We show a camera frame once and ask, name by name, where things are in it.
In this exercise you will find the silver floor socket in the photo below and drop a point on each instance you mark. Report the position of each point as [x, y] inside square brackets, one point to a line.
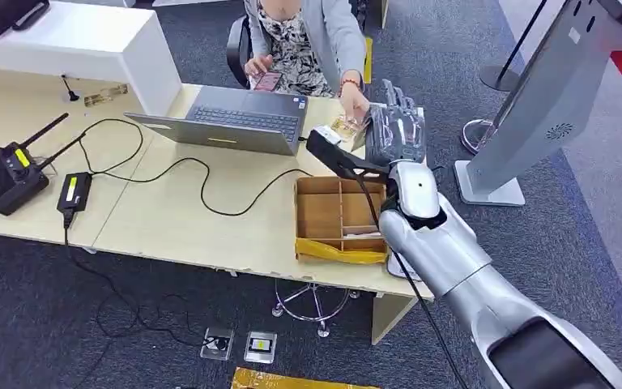
[217, 343]
[260, 348]

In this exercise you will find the clear acrylic stand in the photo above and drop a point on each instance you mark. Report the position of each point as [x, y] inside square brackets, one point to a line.
[106, 95]

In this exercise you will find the chrome stanchion base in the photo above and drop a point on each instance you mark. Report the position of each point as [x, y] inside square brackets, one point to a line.
[477, 137]

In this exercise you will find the black power adapter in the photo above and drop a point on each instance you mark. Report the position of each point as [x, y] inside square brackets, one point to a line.
[74, 192]

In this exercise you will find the black stanchion post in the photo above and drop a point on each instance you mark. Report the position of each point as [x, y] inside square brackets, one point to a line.
[499, 78]

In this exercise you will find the silver kiosk terminal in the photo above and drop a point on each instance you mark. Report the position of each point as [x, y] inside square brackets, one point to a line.
[547, 96]

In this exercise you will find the pale desk leg panel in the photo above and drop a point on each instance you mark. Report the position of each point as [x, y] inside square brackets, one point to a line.
[389, 317]

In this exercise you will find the white flat device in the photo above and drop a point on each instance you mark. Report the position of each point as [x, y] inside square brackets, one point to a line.
[397, 271]

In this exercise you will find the black office chair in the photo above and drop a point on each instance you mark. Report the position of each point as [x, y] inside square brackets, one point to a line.
[237, 48]

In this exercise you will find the white raised counter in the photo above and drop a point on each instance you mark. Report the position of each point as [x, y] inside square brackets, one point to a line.
[75, 43]

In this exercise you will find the printed card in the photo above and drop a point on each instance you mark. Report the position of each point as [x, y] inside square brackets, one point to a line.
[343, 129]

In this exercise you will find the yellow upright panel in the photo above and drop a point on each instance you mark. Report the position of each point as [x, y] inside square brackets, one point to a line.
[368, 61]

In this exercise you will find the yellow floor tape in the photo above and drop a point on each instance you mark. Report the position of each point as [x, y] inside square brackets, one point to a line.
[289, 381]

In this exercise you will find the person's left hand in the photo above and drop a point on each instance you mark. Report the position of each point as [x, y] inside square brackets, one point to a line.
[355, 104]

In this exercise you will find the chrome stool base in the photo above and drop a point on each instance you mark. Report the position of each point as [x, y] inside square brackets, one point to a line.
[316, 309]

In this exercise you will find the clear plastic hand cover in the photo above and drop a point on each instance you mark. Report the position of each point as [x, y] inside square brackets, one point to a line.
[391, 137]

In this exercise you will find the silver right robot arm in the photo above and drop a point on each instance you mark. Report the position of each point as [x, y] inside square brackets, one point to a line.
[450, 252]

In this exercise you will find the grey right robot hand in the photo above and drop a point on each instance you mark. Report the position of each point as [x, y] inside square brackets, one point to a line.
[397, 134]

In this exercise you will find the person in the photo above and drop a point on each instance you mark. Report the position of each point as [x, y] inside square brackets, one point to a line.
[295, 48]

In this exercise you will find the grey laptop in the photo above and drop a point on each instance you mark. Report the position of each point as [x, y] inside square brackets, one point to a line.
[236, 115]

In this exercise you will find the person's right hand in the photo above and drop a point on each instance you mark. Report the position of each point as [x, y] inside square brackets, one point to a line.
[257, 65]

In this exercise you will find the small black desk antenna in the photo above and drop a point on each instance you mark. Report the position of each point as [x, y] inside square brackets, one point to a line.
[70, 96]

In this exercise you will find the black radio with antennas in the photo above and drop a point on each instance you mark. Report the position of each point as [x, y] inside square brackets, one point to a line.
[10, 180]

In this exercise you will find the wooden card box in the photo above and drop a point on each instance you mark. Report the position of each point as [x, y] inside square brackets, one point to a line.
[319, 215]

